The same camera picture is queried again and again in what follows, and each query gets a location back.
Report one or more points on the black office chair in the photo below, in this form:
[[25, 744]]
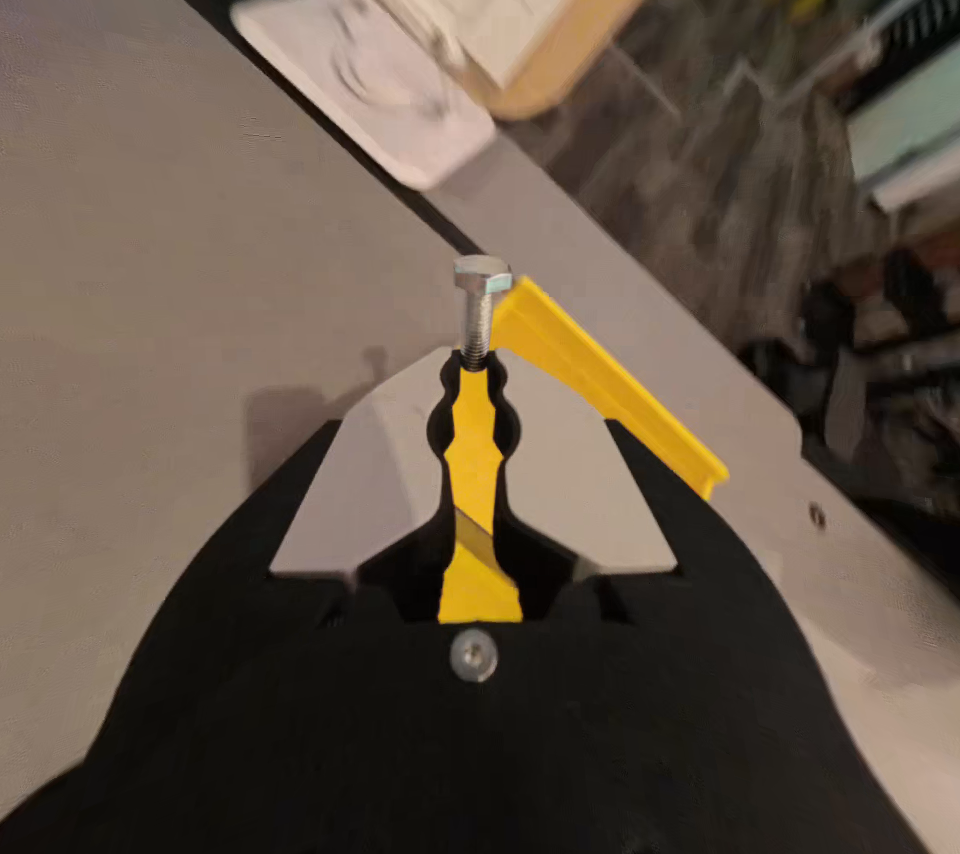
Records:
[[847, 374]]

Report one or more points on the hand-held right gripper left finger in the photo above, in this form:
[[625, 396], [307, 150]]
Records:
[[360, 487]]

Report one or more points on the yellow plastic bin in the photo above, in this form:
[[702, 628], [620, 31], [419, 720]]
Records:
[[570, 359]]

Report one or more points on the brown cardboard bin divider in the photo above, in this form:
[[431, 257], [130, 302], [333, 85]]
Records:
[[480, 541]]

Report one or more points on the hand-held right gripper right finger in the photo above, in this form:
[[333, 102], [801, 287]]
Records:
[[577, 487]]

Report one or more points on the white document stand with instructions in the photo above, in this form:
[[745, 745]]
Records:
[[315, 37]]

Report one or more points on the silver hex bolt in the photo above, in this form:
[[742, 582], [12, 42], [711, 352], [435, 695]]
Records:
[[480, 314]]

